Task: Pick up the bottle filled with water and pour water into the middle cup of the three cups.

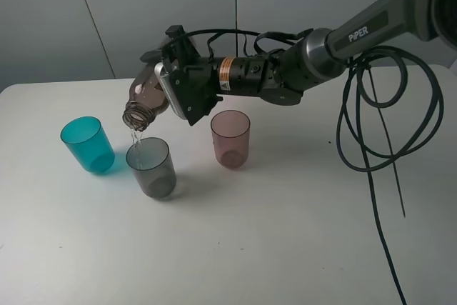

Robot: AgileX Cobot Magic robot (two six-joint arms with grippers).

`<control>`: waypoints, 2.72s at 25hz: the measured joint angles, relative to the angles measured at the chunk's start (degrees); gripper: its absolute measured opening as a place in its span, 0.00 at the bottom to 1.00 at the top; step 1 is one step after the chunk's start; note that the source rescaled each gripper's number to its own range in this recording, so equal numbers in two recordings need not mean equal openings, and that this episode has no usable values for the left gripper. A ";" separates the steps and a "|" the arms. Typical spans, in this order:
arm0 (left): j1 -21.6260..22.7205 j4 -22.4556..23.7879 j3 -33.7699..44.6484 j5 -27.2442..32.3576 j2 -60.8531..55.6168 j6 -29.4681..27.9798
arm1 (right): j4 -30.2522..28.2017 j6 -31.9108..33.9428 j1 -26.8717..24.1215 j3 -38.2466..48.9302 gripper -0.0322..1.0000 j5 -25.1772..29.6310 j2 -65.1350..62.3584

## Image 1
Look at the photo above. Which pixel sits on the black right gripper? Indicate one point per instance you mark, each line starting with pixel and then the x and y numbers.
pixel 203 76

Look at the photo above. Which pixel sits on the brown translucent water bottle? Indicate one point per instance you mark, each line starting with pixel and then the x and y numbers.
pixel 146 99

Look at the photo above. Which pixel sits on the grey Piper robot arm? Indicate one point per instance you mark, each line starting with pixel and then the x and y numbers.
pixel 306 59

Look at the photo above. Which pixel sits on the grey translucent plastic cup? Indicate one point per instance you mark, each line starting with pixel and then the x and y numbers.
pixel 150 161

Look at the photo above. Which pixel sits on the pink translucent plastic cup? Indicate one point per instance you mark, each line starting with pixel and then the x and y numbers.
pixel 230 133

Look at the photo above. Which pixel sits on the teal translucent plastic cup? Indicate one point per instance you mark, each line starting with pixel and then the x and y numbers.
pixel 86 139

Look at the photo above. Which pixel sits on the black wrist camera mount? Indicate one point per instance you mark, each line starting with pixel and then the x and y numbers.
pixel 181 50

